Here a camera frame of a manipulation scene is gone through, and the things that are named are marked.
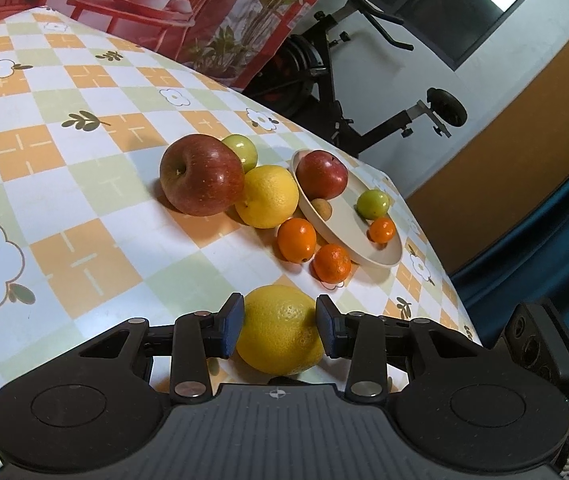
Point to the black exercise bike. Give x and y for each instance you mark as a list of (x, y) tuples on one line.
[(324, 85)]

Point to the smooth orange mandarin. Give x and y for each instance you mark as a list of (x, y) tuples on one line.
[(297, 240)]

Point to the bright red apple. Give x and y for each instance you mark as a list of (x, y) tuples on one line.
[(322, 175)]

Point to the large green round fruit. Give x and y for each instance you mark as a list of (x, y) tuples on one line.
[(373, 203)]

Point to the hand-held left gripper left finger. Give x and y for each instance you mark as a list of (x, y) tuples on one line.
[(232, 325)]

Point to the small green round fruit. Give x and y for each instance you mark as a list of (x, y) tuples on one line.
[(243, 149)]

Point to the printed pink backdrop cloth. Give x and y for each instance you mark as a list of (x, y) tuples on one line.
[(214, 10)]

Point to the rough orange mandarin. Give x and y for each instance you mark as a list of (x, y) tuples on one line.
[(332, 262)]

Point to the dark glass window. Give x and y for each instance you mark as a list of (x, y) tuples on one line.
[(439, 10)]

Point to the beige round plate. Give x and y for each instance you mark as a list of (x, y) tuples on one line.
[(349, 232)]

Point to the teal curtain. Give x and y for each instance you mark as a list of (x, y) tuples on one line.
[(539, 240)]

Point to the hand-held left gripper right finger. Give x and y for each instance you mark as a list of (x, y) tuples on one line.
[(325, 327)]

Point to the yellow lemon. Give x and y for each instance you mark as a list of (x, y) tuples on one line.
[(269, 195), (279, 330)]

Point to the dark speckled red apple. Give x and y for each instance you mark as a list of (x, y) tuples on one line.
[(199, 175)]

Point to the checked floral tablecloth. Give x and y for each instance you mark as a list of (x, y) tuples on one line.
[(64, 160)]

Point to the brown wall panel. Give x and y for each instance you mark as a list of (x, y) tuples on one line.
[(504, 160)]

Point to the small brown longan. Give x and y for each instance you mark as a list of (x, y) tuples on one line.
[(323, 209)]

